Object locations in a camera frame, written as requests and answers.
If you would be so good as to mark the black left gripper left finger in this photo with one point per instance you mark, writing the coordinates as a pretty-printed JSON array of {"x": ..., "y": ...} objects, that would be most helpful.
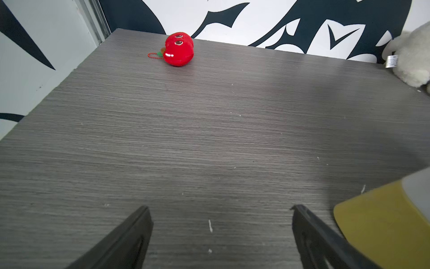
[{"x": 124, "y": 247}]

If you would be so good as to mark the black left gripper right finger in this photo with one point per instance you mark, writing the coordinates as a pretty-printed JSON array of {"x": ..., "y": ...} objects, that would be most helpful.
[{"x": 320, "y": 247}]

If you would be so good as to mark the three-drawer storage box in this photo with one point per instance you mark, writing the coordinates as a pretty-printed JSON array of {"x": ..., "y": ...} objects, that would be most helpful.
[{"x": 390, "y": 225}]

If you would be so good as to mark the white plush toy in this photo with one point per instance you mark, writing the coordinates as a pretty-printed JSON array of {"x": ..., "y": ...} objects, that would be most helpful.
[{"x": 413, "y": 51}]

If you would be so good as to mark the red plush toy keychain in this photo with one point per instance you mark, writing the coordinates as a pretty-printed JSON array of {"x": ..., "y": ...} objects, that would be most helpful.
[{"x": 178, "y": 50}]

